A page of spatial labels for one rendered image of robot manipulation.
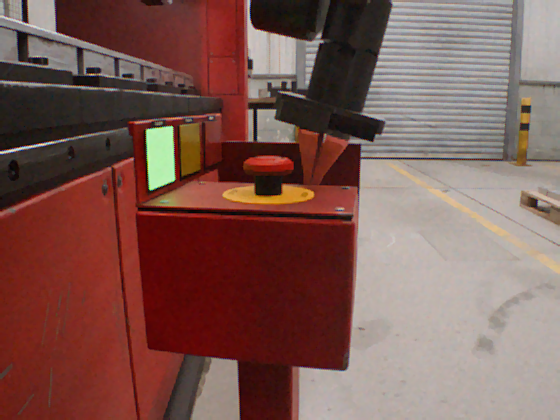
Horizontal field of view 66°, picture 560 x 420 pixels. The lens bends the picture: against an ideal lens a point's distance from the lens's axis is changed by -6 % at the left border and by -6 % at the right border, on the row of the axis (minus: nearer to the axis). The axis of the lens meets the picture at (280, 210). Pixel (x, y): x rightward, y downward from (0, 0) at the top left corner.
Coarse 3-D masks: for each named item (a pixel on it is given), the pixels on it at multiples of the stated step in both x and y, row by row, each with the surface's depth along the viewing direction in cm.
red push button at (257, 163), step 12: (264, 156) 36; (276, 156) 36; (252, 168) 34; (264, 168) 34; (276, 168) 34; (288, 168) 34; (264, 180) 35; (276, 180) 35; (264, 192) 35; (276, 192) 35
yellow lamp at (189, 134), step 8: (184, 128) 40; (192, 128) 41; (184, 136) 40; (192, 136) 42; (184, 144) 40; (192, 144) 42; (184, 152) 40; (192, 152) 42; (184, 160) 40; (192, 160) 42; (184, 168) 40; (192, 168) 42
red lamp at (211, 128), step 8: (208, 128) 46; (216, 128) 48; (208, 136) 46; (216, 136) 48; (208, 144) 46; (216, 144) 48; (208, 152) 46; (216, 152) 49; (208, 160) 46; (216, 160) 49
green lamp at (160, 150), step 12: (156, 132) 34; (168, 132) 36; (156, 144) 34; (168, 144) 37; (156, 156) 35; (168, 156) 37; (156, 168) 35; (168, 168) 37; (156, 180) 35; (168, 180) 37
